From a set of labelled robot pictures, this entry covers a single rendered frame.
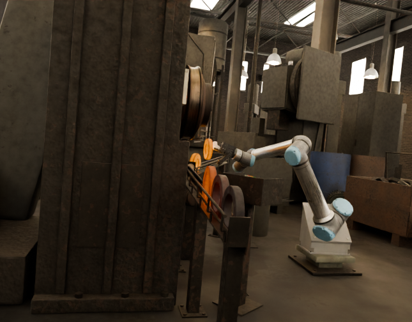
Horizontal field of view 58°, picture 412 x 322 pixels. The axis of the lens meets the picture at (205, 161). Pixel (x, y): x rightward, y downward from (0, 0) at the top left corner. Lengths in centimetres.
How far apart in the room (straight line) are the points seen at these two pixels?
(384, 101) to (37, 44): 577
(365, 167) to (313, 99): 125
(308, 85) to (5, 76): 426
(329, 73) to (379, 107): 130
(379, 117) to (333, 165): 180
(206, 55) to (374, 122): 329
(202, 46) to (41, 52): 289
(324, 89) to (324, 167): 128
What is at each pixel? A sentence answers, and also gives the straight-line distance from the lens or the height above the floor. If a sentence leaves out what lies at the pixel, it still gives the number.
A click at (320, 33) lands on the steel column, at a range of 684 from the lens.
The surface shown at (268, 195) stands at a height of 64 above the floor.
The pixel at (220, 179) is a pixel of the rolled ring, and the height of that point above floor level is 73.
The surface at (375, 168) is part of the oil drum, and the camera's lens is 589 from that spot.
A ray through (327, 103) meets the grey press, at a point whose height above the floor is 164.
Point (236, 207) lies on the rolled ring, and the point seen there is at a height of 66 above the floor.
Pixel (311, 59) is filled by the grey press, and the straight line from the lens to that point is 591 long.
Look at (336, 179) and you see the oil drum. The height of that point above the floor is 50.
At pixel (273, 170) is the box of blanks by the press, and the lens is 488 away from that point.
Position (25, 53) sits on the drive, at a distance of 273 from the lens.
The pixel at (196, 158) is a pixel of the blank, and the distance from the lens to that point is 283.
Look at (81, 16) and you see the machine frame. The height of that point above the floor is 141.
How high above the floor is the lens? 88
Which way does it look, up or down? 3 degrees down
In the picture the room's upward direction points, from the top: 5 degrees clockwise
